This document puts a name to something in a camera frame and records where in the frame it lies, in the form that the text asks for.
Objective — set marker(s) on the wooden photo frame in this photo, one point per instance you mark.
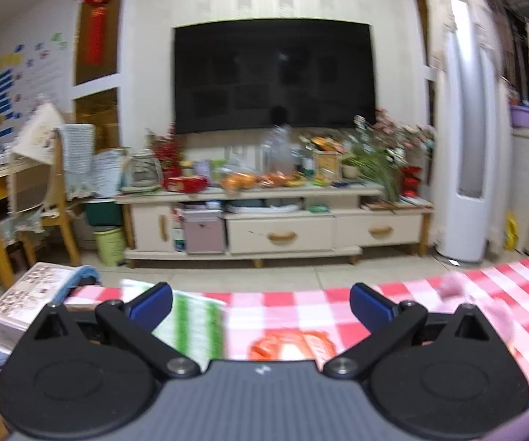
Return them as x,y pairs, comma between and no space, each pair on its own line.
327,167

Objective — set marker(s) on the light green trash bin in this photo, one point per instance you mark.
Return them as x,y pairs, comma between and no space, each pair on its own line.
109,246

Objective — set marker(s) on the wooden chair with lace cover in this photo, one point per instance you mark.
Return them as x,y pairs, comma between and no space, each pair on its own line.
78,156

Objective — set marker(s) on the orange snack packet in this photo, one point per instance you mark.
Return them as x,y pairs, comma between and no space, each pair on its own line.
287,347

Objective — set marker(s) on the black television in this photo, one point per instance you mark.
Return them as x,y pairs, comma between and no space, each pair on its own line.
273,78

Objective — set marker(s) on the yellow bottle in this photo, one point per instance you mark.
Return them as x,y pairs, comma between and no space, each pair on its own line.
512,232

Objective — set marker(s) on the round grey tray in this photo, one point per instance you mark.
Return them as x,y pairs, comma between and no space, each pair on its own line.
264,206

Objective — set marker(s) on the stack of books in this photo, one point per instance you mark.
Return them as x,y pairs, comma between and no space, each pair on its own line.
395,204

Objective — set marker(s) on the bag of oranges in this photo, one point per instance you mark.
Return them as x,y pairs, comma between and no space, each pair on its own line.
280,165
237,183

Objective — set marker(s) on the white printed sheet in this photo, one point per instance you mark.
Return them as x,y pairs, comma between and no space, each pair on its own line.
108,172

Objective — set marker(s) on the cream TV cabinet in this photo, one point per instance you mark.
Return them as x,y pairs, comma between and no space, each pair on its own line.
282,236

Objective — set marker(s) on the dark green storage box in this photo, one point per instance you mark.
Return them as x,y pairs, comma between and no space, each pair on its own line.
103,213

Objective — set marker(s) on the red lantern ornament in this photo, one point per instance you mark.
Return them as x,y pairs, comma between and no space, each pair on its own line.
411,181

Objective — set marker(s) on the potted green plant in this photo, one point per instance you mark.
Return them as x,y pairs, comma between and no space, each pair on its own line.
351,171

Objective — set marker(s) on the bananas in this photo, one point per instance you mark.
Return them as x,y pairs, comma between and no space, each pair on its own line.
295,183

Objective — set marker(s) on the purple basin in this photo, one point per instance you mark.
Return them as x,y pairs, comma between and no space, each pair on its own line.
526,117

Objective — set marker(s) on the beige lace-trimmed cover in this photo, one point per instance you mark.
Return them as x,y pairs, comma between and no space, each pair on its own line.
39,135

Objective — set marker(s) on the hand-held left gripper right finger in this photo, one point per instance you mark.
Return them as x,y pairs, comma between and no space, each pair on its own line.
370,305

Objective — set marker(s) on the green and white carton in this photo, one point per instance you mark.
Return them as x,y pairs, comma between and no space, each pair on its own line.
218,169

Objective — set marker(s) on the green striped towel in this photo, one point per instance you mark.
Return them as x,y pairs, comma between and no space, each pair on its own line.
191,326

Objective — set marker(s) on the small jar with yellow lid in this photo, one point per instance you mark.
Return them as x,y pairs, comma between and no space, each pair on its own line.
188,169

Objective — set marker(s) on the glass kettle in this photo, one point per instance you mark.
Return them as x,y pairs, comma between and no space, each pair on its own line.
142,172

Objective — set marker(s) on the red knot wall hanging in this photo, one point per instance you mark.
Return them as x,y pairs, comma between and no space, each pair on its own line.
95,32

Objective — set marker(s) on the green bottle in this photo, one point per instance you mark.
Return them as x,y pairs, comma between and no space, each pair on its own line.
308,158

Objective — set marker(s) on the white printed cardboard box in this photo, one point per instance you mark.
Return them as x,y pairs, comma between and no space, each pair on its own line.
25,294

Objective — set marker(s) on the pink storage box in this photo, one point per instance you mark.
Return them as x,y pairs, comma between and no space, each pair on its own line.
203,236

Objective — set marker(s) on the white tower air conditioner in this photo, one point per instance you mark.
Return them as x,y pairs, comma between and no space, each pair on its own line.
469,147

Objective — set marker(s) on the red flat box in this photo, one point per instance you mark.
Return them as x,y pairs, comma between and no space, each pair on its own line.
185,183

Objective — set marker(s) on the small green box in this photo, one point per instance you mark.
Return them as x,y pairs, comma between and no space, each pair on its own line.
318,208

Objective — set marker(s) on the red checkered tablecloth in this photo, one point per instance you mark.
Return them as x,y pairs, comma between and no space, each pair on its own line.
292,308

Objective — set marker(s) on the red berry branches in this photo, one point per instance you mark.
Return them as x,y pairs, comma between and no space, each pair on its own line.
165,151

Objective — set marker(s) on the wall poster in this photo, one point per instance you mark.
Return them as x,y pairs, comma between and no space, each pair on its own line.
16,82

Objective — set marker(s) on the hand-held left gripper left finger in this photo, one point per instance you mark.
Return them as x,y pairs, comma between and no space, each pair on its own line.
151,305

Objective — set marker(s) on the pink flower bouquet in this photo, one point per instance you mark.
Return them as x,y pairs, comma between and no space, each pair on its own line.
397,138

